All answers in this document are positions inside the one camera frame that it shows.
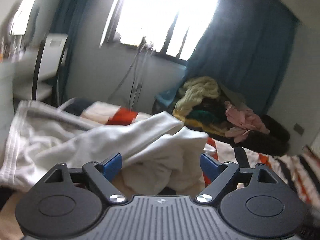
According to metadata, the white chair dark frame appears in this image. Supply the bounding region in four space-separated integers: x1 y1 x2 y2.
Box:
12 32 69 104

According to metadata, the oval vanity mirror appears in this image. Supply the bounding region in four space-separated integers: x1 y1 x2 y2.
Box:
8 0 35 36

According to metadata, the white zip-up jacket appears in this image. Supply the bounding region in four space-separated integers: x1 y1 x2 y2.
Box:
1 101 214 195

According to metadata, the black garment on bed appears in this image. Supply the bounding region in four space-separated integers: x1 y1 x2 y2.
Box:
228 115 290 157

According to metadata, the teal window curtain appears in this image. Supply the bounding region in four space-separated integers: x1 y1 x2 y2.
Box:
156 0 297 114

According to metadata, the pink crumpled garment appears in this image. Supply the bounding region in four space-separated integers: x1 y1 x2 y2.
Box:
225 101 270 144

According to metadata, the window with dark frame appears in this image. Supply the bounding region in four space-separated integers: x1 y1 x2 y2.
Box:
100 0 218 61

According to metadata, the pale yellow knitted garment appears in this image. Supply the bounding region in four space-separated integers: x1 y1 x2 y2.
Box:
174 76 220 116

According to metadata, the garment steamer stand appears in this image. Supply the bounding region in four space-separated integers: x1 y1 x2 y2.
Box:
107 36 154 110

